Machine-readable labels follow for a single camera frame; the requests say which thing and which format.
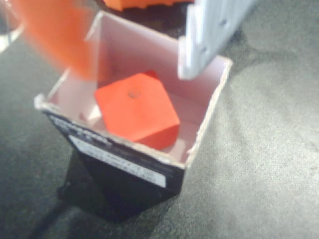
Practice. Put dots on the orange and white robot arm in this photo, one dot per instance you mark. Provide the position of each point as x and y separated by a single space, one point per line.
134 3

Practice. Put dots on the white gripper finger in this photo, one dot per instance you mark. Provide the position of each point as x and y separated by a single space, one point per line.
211 27

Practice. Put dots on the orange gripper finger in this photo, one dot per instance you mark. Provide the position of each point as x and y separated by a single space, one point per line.
59 30

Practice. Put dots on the red cube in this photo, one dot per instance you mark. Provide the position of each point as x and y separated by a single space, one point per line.
137 112

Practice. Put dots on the white cardboard box black label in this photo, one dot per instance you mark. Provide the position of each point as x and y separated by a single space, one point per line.
149 49

